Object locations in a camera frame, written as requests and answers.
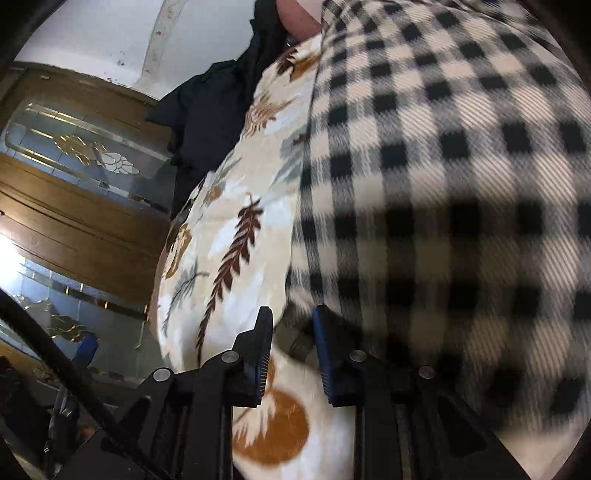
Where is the black cable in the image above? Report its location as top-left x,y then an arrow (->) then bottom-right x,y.
0,291 -> 172,480

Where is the black and cream checkered shirt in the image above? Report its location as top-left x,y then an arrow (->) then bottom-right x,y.
283,0 -> 591,480

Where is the leaf printed cream blanket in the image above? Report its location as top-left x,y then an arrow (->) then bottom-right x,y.
154,32 -> 357,480

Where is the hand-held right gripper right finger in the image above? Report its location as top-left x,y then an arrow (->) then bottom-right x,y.
312,305 -> 532,480

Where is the pink bed sheet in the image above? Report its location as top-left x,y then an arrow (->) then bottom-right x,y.
277,0 -> 324,43

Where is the wooden door with glass panels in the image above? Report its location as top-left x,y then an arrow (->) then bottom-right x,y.
0,62 -> 182,407

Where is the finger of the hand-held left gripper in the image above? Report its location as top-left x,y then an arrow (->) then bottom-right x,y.
69,332 -> 100,371

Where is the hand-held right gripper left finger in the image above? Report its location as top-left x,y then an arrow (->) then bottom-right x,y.
55,305 -> 274,480

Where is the dark cloth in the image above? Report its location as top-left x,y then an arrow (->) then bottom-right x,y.
145,0 -> 296,222

